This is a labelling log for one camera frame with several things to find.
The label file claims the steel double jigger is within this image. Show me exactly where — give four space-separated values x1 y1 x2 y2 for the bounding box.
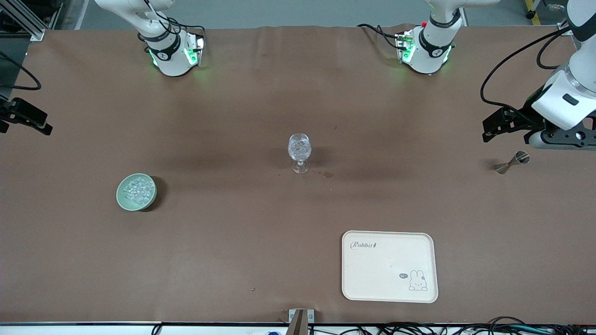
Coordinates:
494 151 530 175

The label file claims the clear ice cube pile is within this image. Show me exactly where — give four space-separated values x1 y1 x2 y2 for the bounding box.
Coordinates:
123 178 155 205

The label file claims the clear stemmed wine glass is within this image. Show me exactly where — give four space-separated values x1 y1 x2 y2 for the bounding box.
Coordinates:
288 133 312 174

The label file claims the green ceramic bowl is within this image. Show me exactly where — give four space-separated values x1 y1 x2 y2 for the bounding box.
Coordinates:
116 173 158 212

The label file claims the cream rabbit print tray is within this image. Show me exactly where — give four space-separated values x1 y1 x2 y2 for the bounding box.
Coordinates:
342 231 439 303

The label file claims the brown table cover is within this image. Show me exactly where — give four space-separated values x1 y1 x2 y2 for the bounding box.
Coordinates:
0 24 596 325

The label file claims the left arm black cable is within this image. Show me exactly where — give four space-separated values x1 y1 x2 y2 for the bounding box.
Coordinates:
480 27 574 113

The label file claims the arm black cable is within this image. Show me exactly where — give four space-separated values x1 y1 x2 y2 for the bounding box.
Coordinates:
0 51 42 91
480 27 574 113

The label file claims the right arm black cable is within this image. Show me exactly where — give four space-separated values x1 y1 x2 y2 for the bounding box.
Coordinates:
0 51 42 91

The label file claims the aluminium frame post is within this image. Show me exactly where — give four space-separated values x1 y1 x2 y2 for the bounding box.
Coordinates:
0 0 63 41

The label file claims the left base black cable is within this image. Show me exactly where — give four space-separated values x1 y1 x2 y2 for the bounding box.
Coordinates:
357 23 402 50

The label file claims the base black cable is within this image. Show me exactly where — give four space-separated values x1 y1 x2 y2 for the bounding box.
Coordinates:
357 23 402 50
140 0 206 39

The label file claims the right base black cable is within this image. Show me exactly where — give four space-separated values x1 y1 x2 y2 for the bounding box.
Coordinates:
140 0 206 39

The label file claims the black cable tangle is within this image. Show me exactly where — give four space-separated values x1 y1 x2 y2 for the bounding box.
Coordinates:
372 316 596 335

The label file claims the grey metal camera bracket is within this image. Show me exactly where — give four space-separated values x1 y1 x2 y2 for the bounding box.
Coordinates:
288 308 315 335

